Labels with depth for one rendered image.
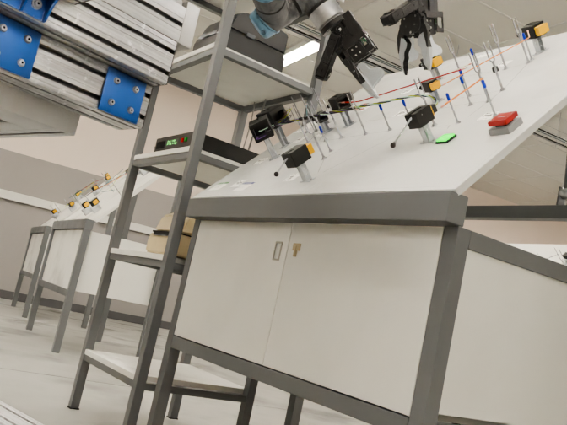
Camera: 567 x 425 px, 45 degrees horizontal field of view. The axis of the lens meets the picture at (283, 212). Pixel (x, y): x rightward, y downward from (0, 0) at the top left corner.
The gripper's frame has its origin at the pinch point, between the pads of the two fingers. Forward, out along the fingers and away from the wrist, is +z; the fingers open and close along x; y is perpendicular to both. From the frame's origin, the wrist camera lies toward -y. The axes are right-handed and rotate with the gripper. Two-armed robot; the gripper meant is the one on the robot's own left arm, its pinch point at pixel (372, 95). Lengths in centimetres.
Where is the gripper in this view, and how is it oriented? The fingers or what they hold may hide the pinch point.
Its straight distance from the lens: 169.6
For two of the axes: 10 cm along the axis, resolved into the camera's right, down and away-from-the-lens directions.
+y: 7.7, -5.5, -3.3
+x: 2.8, -1.7, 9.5
